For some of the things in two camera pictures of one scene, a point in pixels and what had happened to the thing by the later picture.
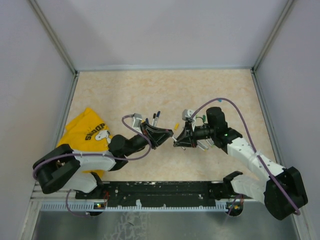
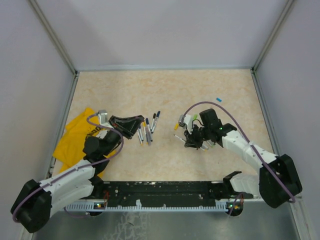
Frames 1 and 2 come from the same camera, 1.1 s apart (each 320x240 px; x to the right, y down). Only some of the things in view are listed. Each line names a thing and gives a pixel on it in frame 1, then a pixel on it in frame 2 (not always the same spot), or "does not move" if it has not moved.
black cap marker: x=153 y=119 does not move
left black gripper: x=155 y=135 → x=133 y=123
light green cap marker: x=211 y=145 does not move
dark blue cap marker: x=157 y=118 does not move
